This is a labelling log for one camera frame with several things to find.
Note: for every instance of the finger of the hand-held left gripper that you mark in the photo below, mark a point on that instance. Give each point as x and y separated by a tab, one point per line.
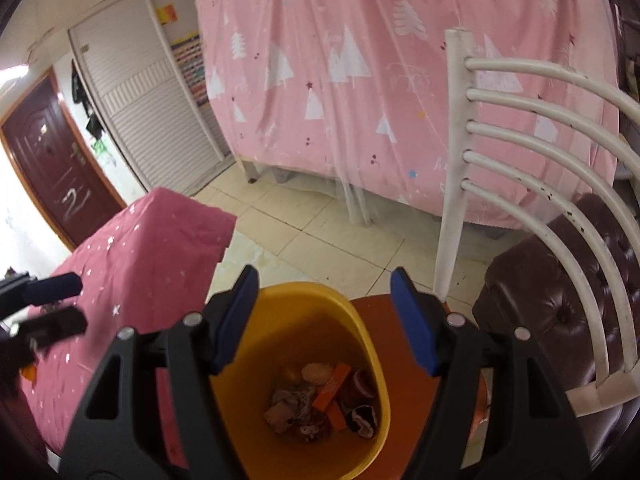
60	325
55	287

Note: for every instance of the pink starry tablecloth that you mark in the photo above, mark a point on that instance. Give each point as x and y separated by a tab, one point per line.
150	250

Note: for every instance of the orange yellow wall poster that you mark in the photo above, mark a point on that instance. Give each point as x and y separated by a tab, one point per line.
167	14

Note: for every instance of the small orange packet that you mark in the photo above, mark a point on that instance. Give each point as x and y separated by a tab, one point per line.
30	374

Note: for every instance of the orange stool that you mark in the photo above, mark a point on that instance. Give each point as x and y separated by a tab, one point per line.
380	325

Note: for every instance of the red wrapper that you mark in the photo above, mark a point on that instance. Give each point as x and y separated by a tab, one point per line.
312	429

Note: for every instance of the white chair with brown seat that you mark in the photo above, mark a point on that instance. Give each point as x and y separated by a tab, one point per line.
540	280

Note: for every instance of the peach wrapper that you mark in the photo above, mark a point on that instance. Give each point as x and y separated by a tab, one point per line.
317	373

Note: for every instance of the pink wrapper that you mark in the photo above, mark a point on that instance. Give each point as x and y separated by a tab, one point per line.
279	416

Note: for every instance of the yellow plastic bin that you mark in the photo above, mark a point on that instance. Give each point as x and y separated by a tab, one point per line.
310	320

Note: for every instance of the grey bed frame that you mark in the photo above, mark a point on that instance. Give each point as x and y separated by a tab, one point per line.
247	170

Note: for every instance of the colourful chart wall poster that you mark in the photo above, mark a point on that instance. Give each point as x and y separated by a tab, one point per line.
192	67

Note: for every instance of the small black hanging bag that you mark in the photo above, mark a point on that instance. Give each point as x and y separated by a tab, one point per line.
94	125

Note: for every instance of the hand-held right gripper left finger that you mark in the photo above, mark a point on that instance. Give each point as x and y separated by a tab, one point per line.
239	320

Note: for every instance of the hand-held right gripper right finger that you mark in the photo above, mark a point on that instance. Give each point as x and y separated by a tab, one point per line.
415	320

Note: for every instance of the white louvred wardrobe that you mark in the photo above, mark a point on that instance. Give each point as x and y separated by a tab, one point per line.
150	110

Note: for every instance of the brown door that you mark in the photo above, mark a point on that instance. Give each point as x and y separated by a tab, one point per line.
45	160

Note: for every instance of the small orange wrapper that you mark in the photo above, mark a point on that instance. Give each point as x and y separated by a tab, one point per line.
335	417

